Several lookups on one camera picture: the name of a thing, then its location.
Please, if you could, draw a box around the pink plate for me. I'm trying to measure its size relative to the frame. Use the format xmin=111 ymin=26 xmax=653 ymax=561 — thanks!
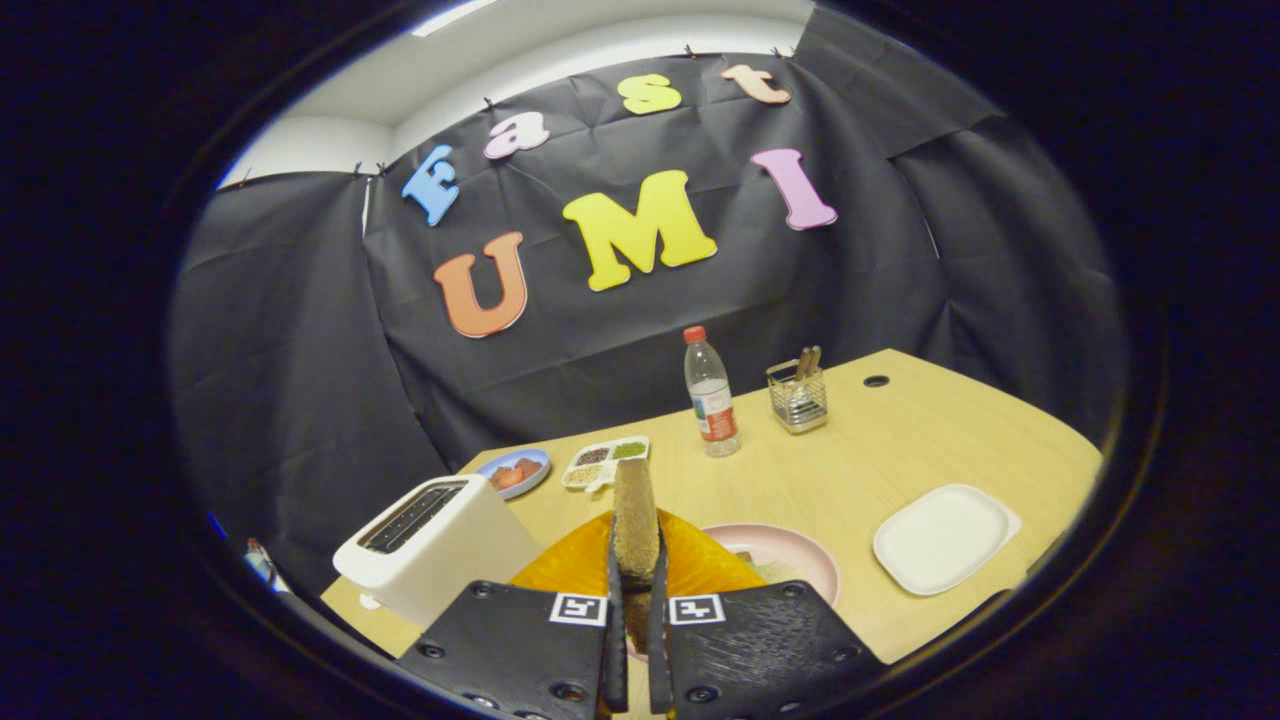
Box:
xmin=703 ymin=523 xmax=842 ymax=609

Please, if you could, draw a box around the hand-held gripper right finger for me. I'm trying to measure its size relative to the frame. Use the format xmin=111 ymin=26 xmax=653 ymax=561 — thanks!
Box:
xmin=648 ymin=510 xmax=886 ymax=720

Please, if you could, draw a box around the white plate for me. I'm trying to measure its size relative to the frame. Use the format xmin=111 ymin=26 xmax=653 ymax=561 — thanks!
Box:
xmin=872 ymin=484 xmax=1023 ymax=598

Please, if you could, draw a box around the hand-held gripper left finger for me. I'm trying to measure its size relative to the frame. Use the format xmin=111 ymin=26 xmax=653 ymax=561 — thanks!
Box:
xmin=395 ymin=510 xmax=629 ymax=720

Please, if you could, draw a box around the brown bread slice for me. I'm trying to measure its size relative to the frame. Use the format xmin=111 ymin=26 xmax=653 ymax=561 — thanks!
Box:
xmin=612 ymin=457 xmax=661 ymax=651

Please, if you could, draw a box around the clear plastic water bottle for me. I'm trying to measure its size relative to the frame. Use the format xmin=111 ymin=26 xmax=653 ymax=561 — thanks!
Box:
xmin=683 ymin=326 xmax=742 ymax=459

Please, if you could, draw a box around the wire mesh utensil holder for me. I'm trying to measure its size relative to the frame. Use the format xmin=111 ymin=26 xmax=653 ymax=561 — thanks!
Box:
xmin=766 ymin=360 xmax=830 ymax=435

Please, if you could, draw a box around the blue plate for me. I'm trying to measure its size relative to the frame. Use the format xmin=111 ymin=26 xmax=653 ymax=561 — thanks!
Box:
xmin=476 ymin=448 xmax=552 ymax=501

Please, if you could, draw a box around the white toaster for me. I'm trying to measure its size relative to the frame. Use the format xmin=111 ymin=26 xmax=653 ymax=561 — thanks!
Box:
xmin=332 ymin=474 xmax=544 ymax=631

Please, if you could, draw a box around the white divided seasoning tray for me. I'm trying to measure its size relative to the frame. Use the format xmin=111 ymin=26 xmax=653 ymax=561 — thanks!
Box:
xmin=560 ymin=435 xmax=651 ymax=494

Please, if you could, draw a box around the small colourful object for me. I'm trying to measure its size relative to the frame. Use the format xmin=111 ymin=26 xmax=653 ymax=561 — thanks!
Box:
xmin=243 ymin=538 xmax=291 ymax=593

